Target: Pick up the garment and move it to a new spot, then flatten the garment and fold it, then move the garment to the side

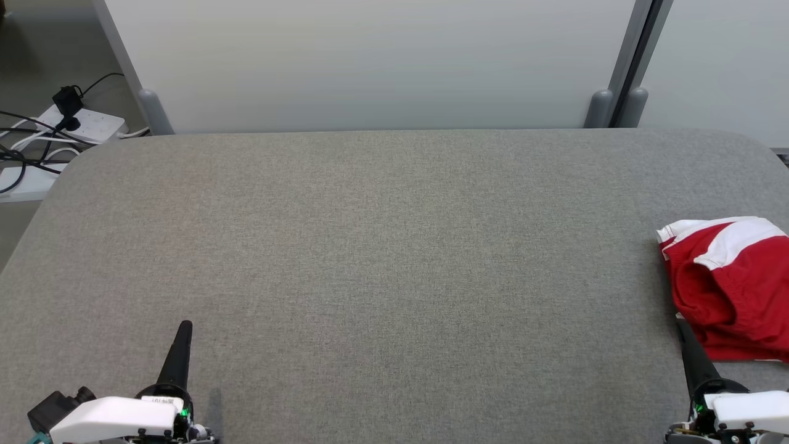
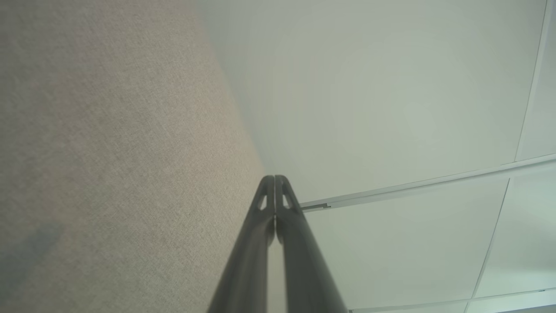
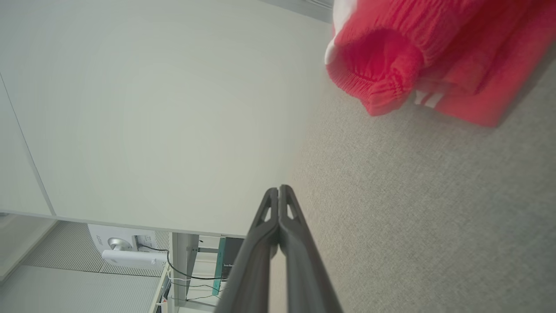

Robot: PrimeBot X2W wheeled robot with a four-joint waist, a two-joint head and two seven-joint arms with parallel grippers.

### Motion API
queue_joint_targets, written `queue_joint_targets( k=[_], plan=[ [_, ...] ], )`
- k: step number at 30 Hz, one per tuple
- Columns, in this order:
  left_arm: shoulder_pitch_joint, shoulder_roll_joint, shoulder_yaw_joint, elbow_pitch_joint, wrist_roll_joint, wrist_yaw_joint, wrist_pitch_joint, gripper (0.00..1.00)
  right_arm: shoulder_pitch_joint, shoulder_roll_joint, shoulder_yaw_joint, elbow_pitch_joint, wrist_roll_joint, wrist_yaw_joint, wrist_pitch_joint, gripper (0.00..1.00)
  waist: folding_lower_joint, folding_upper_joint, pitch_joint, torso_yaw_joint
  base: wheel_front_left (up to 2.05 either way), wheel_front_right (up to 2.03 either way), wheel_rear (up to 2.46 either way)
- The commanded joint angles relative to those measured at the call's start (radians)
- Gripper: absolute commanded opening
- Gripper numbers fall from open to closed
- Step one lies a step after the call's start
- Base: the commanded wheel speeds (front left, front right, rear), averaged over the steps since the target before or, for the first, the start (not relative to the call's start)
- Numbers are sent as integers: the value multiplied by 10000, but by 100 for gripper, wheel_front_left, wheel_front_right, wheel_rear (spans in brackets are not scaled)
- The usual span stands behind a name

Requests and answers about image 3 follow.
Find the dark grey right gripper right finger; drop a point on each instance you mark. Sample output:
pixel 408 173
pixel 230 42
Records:
pixel 304 269

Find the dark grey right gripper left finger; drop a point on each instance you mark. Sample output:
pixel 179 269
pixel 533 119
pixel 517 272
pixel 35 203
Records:
pixel 252 269

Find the red shorts white hem band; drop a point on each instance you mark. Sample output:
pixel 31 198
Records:
pixel 382 65

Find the red Bulls jersey white sleeves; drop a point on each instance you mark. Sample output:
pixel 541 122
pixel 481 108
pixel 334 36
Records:
pixel 499 95

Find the teal metal bar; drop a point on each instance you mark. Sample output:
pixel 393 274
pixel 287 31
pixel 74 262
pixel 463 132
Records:
pixel 218 269

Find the white appliance with silver knob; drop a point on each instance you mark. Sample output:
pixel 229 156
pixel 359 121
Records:
pixel 130 256

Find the white partition panel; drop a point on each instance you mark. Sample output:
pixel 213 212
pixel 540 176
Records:
pixel 152 108

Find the grey metal frame leg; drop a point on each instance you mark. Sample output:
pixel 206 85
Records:
pixel 184 269

